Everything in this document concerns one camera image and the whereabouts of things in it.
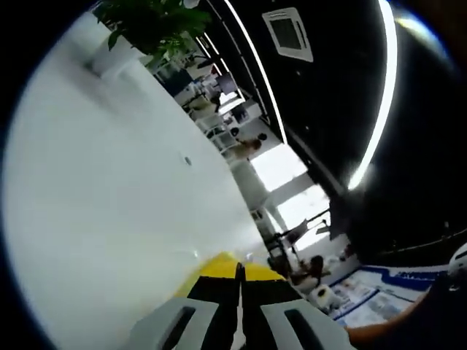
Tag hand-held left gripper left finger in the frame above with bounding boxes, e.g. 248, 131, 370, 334
128, 250, 244, 350

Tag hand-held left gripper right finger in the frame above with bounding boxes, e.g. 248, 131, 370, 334
239, 261, 357, 350

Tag white worn device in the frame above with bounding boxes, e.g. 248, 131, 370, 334
447, 242, 467, 284

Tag white office chair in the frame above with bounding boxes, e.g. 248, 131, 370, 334
209, 125, 234, 152

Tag dark desktop monitor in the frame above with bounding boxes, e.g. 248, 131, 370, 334
215, 71, 235, 95

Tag white ceiling light strip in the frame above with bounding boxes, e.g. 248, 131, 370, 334
347, 0, 399, 191
223, 0, 290, 144

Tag ceiling air conditioner vent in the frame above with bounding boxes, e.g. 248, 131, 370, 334
261, 7, 314, 63

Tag green plant in white pot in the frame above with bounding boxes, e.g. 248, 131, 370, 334
93, 0, 215, 87

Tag blue-bordered wall poster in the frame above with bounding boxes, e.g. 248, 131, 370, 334
328, 265, 452, 327

